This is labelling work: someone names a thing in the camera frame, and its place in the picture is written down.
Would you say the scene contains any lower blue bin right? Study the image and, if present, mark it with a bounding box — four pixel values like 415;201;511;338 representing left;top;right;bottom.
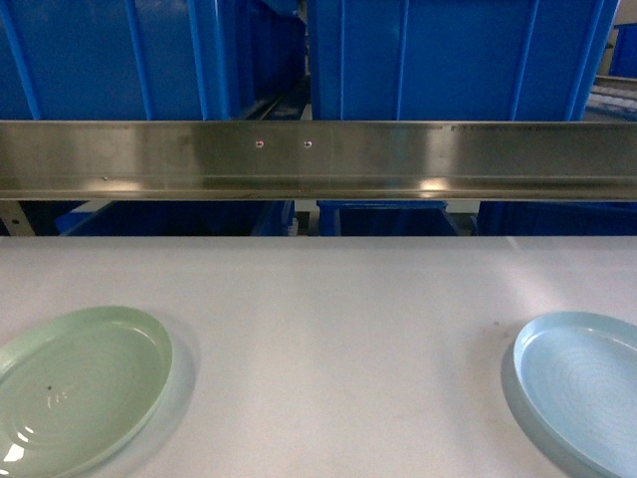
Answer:
318;200;473;237

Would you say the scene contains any large blue bin right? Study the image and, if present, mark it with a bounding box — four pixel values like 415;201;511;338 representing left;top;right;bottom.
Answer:
308;1;618;121

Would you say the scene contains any large blue bin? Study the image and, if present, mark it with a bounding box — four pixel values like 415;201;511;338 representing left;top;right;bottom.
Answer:
1;1;306;120
308;1;618;121

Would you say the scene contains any lower blue bin left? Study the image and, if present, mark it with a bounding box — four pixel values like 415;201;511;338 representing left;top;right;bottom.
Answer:
56;200;298;237

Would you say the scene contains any pale green plate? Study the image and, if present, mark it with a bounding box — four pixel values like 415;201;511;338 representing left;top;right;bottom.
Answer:
1;307;173;477

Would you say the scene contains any pale blue plate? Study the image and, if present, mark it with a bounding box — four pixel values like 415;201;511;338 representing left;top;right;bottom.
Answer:
513;311;636;477

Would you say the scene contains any large blue bin left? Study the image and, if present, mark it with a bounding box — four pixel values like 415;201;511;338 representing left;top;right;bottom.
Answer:
1;1;306;120

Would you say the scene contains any stainless steel rack rail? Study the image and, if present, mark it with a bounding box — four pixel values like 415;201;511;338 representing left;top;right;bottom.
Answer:
1;120;636;201

